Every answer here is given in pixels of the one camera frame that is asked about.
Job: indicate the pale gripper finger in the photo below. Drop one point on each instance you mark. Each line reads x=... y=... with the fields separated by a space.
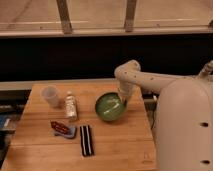
x=124 y=101

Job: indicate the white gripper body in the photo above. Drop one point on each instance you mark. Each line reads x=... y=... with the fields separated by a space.
x=125 y=89

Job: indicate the green ceramic bowl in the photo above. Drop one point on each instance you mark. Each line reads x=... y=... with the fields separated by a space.
x=109 y=107

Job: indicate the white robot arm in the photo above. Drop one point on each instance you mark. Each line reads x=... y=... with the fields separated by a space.
x=184 y=115

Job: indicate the small plastic bottle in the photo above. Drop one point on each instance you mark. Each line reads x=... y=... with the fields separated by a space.
x=71 y=107

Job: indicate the black striped cloth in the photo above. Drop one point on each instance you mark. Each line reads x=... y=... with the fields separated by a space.
x=86 y=141

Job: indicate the blue sponge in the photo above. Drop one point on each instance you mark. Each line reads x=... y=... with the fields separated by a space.
x=69 y=135

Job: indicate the red snack packet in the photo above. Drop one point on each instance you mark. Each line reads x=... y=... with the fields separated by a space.
x=60 y=127

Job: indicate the clear plastic cup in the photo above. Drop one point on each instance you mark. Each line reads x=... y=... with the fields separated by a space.
x=50 y=95

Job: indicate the right metal window post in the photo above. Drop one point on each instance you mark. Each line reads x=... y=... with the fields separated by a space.
x=130 y=15

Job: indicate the metal window post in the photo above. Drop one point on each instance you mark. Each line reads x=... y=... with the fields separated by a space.
x=64 y=16
x=130 y=15

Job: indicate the left metal window post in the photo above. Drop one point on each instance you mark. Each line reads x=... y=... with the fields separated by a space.
x=64 y=16

